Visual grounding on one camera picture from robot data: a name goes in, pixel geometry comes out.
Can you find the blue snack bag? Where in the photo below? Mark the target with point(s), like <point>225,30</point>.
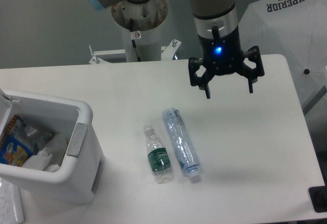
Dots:
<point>15,145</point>

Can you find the white trash can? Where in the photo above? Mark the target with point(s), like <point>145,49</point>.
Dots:
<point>77,178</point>

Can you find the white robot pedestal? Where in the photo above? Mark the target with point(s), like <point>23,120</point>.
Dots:
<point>141,26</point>

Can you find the white Superior umbrella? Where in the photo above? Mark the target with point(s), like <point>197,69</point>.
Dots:
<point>295,29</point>

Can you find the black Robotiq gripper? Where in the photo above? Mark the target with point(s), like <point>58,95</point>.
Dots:
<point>220,52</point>

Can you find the crushed clear blue bottle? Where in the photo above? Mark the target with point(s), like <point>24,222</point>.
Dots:
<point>182,144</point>

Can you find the black device at table edge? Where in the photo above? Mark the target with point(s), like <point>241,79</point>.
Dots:
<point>318,198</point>

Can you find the clear bottle with green label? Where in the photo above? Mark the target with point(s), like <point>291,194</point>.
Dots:
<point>157,155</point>

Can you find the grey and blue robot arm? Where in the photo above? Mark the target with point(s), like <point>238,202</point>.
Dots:
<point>217,28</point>

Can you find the white crumpled tissue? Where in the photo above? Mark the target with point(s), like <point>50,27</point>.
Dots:
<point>49,159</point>

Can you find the silver crumpled wrapper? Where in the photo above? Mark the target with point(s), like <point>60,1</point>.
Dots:
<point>34,139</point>

